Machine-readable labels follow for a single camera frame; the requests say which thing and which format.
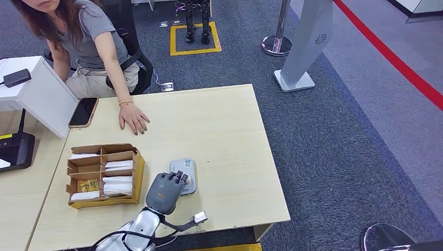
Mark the small black legged robot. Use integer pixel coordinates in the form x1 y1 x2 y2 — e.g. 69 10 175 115
174 0 213 45

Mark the black smartphone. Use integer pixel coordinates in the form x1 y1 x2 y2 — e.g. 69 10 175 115
68 97 99 129

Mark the round chrome base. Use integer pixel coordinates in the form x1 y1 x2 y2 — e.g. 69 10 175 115
360 223 418 251

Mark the red floor tape line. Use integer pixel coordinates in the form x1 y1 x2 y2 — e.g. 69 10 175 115
332 0 443 111

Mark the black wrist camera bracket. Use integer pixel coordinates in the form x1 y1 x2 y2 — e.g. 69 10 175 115
159 214 205 233

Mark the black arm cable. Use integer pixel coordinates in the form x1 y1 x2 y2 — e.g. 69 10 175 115
88 230 177 251

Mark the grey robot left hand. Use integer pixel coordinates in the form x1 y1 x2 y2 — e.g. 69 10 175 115
145 170 192 216

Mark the black stand base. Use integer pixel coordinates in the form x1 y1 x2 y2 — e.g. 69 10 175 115
0 109 36 173

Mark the white shelf box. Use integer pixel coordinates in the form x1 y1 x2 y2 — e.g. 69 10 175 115
0 56 79 140

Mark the cardboard divider box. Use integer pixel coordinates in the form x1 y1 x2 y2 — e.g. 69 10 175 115
65 143 145 210

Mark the small black device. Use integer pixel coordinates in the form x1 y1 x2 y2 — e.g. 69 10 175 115
3 69 32 88

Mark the person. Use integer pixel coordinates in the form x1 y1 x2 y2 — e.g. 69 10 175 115
9 0 151 136

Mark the black office chair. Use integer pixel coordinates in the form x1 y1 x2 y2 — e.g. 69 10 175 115
43 0 154 95

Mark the chrome stanchion post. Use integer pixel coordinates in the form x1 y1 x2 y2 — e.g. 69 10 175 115
261 0 294 57

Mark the grey kiosk stand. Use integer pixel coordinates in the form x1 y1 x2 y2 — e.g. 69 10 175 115
273 0 334 93

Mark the grey card reader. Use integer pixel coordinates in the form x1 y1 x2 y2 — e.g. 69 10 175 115
169 158 197 197

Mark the person's left hand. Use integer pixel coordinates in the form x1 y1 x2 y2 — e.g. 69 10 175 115
118 102 150 136

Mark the white cable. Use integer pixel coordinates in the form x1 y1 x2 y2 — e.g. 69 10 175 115
152 235 178 249

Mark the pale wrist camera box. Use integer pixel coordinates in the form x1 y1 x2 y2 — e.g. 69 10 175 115
192 211 208 225

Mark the yellow floor tape square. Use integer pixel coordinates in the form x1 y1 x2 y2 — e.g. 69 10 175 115
169 21 223 56

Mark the yellow printed packet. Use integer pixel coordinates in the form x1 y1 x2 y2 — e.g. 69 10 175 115
79 179 100 193

